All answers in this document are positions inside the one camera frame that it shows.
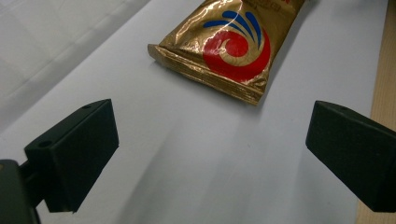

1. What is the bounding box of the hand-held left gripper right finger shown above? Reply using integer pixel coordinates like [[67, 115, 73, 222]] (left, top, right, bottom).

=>
[[304, 100, 396, 214]]

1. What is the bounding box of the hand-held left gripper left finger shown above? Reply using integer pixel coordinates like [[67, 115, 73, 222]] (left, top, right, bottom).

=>
[[19, 98, 120, 215]]

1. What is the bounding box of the gold foil snack packet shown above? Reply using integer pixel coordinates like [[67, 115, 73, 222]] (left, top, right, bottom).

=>
[[147, 0, 307, 106]]

